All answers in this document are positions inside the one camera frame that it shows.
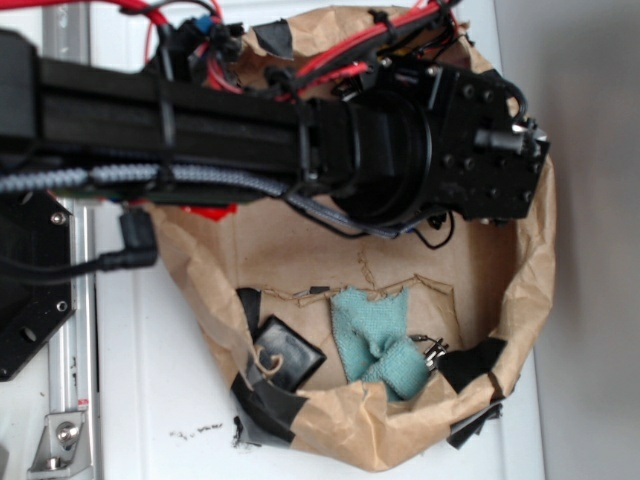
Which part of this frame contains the teal cloth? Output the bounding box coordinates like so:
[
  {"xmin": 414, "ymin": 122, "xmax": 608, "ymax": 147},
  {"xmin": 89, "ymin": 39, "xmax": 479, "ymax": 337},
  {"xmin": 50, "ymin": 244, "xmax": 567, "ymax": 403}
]
[{"xmin": 330, "ymin": 288, "xmax": 430, "ymax": 402}]

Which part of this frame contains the grey braided cable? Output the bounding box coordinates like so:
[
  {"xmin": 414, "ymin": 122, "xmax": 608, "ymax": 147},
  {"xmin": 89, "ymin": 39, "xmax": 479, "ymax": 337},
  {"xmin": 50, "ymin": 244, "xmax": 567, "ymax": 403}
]
[{"xmin": 0, "ymin": 167, "xmax": 401, "ymax": 237}]

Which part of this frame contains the black angled cable plug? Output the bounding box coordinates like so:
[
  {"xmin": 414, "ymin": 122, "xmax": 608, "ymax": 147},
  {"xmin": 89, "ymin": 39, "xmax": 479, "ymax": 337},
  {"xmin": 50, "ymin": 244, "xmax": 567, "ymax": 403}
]
[{"xmin": 1, "ymin": 209, "xmax": 159, "ymax": 285}]

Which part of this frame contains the small metal clip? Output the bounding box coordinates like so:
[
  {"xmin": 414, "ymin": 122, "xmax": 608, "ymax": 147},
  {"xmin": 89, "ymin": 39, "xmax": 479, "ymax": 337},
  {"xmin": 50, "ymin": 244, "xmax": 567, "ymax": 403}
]
[{"xmin": 409, "ymin": 334, "xmax": 449, "ymax": 371}]

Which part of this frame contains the metal corner bracket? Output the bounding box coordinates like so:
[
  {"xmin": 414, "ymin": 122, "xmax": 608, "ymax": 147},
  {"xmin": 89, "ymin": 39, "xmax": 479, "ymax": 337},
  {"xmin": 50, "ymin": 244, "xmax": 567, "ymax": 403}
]
[{"xmin": 27, "ymin": 412, "xmax": 93, "ymax": 479}]

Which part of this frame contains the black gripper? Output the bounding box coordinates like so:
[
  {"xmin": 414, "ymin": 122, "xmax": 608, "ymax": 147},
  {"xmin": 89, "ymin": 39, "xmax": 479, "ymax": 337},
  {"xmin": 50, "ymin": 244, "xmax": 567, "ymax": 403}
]
[{"xmin": 425, "ymin": 64, "xmax": 549, "ymax": 221}]

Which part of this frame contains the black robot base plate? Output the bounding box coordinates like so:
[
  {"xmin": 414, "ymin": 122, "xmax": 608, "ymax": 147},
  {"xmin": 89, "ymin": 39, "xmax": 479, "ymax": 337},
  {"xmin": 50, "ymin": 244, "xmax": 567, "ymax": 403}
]
[{"xmin": 1, "ymin": 193, "xmax": 74, "ymax": 382}]

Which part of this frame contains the red wire bundle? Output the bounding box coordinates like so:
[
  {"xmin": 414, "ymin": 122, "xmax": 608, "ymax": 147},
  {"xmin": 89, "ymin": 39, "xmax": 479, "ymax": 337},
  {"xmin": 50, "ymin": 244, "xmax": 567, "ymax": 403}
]
[{"xmin": 117, "ymin": 0, "xmax": 464, "ymax": 94}]

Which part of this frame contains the aluminium extrusion rail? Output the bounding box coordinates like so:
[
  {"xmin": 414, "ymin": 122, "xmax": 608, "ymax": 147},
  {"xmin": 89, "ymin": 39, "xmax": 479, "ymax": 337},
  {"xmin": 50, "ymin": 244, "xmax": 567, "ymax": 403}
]
[{"xmin": 43, "ymin": 4, "xmax": 104, "ymax": 479}]

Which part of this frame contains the black rectangular box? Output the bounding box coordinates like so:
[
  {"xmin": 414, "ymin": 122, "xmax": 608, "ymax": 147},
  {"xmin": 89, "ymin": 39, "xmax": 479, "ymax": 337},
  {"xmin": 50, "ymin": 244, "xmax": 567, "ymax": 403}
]
[{"xmin": 254, "ymin": 315, "xmax": 326, "ymax": 392}]

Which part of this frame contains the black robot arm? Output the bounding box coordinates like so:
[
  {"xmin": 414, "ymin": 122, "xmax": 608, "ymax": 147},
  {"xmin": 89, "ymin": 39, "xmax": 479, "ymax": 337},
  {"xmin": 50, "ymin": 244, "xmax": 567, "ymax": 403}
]
[{"xmin": 1, "ymin": 31, "xmax": 549, "ymax": 237}]

